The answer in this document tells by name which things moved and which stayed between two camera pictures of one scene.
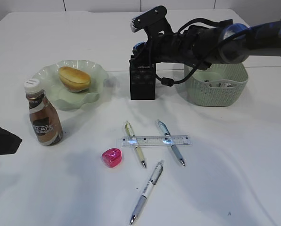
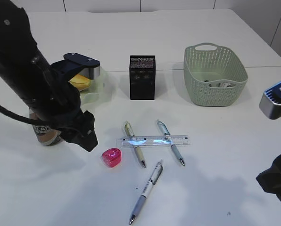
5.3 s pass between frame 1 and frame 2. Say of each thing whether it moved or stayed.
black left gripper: moved
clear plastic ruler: stayed
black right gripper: moved
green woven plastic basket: stayed
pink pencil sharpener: stayed
